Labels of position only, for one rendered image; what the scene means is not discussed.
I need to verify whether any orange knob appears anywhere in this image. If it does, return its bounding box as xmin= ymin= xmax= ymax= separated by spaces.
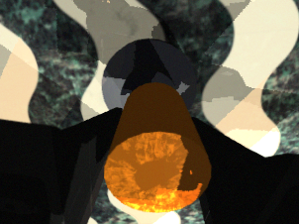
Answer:
xmin=104 ymin=82 xmax=211 ymax=213

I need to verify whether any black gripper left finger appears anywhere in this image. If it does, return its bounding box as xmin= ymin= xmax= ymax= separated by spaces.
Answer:
xmin=0 ymin=107 xmax=123 ymax=224

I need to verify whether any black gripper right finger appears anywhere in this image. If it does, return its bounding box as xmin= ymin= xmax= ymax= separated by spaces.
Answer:
xmin=191 ymin=117 xmax=299 ymax=224

